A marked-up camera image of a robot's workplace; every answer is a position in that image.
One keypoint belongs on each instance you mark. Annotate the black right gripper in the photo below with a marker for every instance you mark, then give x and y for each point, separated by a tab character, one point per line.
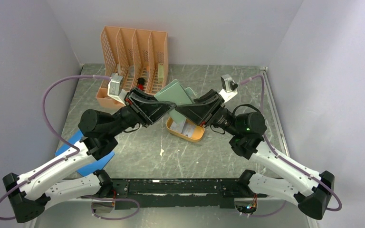
198	111

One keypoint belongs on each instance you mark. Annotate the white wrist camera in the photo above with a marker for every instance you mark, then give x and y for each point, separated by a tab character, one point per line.
115	88
229	88

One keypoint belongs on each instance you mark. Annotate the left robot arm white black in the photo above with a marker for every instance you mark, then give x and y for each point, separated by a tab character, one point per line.
31	193

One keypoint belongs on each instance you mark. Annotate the yellow oval tray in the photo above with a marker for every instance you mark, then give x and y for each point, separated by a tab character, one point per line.
197	136

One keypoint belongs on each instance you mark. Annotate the peach plastic file organizer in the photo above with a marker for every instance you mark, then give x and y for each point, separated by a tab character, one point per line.
134	53

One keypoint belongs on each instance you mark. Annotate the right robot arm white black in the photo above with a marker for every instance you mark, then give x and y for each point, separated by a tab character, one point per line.
309	190

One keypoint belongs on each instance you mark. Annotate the card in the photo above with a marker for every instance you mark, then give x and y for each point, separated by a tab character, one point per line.
185	128

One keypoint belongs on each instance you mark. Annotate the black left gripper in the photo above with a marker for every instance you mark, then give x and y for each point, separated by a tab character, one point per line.
153	109

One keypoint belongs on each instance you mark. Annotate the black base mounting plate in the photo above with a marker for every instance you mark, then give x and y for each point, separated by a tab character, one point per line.
169	193

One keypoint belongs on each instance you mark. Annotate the pale green eraser box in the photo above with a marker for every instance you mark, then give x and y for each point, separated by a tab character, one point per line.
160	73

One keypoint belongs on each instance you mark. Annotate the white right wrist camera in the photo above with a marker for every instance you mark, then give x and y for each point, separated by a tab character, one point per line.
229	88

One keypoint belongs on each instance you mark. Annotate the red black small bottle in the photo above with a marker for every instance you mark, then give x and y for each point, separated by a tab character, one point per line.
140	83

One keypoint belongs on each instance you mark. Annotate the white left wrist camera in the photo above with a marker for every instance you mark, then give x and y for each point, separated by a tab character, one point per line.
115	88

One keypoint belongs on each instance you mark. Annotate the aluminium rail frame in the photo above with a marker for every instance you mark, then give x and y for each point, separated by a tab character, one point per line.
155	153

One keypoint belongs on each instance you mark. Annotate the blue notebook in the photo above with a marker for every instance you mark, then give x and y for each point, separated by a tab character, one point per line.
90	168

